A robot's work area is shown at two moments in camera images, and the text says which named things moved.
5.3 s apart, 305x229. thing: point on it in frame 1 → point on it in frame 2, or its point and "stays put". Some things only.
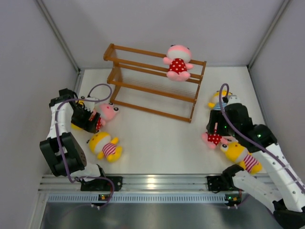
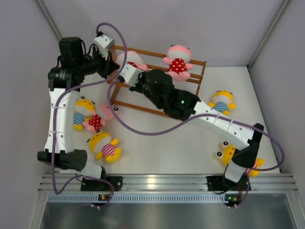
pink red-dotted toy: x=177 y=57 stays put
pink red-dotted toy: x=212 y=140 → x=132 y=58
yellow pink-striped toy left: x=101 y=143 stays put
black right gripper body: x=224 y=129 → x=141 y=87
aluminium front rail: x=146 y=183 stays put
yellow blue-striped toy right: x=215 y=104 stays put
